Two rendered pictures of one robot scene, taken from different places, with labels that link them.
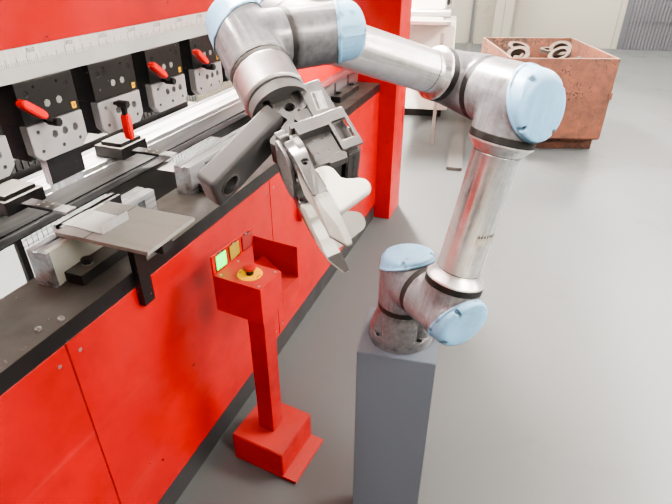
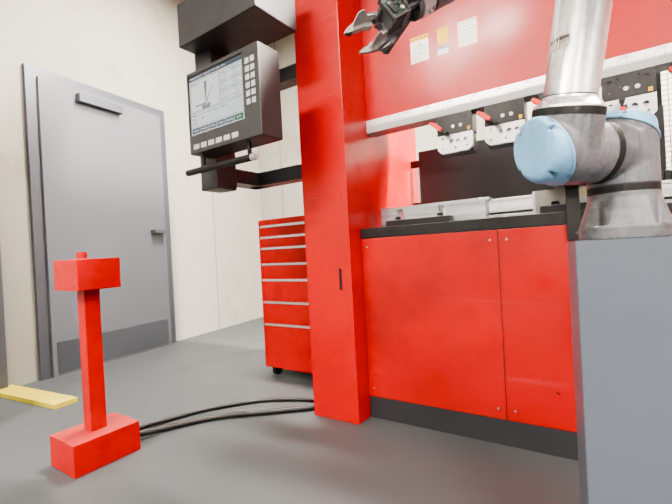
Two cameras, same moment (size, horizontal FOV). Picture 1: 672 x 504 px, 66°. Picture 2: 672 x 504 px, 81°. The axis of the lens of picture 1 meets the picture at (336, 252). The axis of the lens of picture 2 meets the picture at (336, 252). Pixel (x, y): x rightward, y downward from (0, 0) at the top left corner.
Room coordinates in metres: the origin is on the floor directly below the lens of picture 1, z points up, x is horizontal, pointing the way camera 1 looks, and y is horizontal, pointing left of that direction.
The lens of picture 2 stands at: (0.60, -1.02, 0.78)
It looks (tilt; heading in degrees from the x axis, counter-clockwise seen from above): 0 degrees down; 103
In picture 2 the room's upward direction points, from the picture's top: 3 degrees counter-clockwise
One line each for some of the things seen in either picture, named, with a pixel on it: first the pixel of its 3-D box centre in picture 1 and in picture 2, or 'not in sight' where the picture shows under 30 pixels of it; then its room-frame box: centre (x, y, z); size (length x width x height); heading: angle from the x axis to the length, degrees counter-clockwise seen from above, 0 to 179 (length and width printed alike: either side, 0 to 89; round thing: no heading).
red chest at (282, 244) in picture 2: not in sight; (315, 294); (-0.13, 1.49, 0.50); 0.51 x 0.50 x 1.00; 69
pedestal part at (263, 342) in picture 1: (265, 366); not in sight; (1.27, 0.23, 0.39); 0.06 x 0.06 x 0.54; 63
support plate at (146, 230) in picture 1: (126, 226); not in sight; (1.10, 0.50, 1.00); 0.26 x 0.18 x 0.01; 69
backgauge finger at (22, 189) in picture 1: (31, 200); not in sight; (1.22, 0.78, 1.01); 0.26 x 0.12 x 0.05; 69
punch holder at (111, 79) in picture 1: (105, 92); (627, 99); (1.32, 0.58, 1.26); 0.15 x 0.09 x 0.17; 159
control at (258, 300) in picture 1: (257, 273); not in sight; (1.27, 0.23, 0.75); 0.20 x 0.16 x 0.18; 153
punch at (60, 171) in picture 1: (63, 166); not in sight; (1.15, 0.64, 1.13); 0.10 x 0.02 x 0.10; 159
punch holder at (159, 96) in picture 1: (155, 76); not in sight; (1.50, 0.51, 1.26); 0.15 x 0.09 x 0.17; 159
